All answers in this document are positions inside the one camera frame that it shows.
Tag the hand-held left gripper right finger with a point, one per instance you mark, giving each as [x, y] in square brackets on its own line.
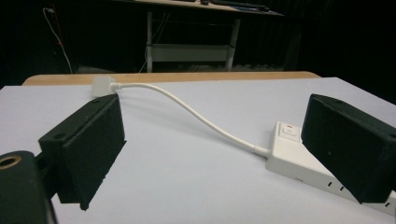
[348, 146]

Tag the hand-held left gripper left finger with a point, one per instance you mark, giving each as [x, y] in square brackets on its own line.
[90, 146]

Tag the white plug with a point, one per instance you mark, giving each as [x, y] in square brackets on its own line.
[101, 85]

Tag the background desk with metal frame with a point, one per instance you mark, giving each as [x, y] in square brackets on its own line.
[193, 51]

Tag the white power strip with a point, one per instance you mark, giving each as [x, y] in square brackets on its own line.
[289, 155]

